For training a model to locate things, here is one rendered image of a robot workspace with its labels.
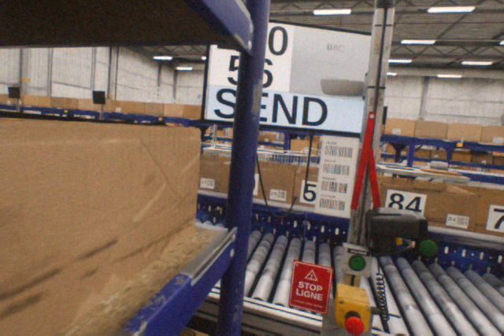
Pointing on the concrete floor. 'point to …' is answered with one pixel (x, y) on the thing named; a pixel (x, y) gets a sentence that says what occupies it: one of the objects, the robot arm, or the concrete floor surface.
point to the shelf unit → (124, 7)
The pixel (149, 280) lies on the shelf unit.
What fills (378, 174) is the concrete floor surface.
